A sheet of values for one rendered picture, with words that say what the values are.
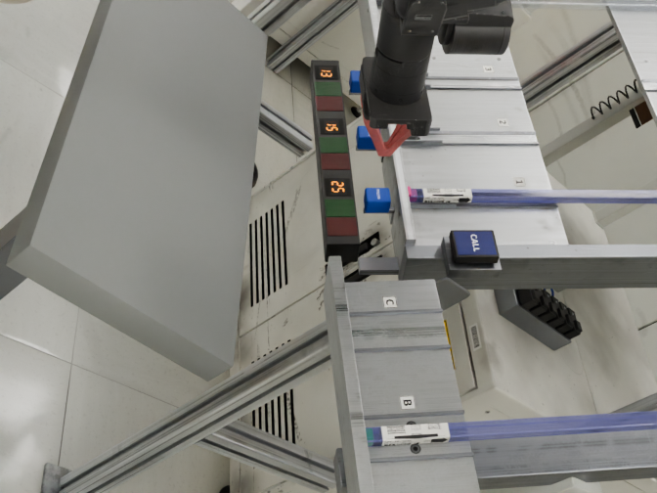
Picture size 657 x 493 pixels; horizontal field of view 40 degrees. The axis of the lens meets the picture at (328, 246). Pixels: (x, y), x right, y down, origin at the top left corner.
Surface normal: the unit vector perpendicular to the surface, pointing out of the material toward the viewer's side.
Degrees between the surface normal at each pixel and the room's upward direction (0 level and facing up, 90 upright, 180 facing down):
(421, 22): 101
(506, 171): 42
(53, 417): 0
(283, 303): 90
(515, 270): 90
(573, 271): 90
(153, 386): 0
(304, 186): 90
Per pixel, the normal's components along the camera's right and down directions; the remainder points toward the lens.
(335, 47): 0.07, 0.77
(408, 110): 0.08, -0.64
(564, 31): -0.68, -0.43
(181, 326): 0.73, -0.47
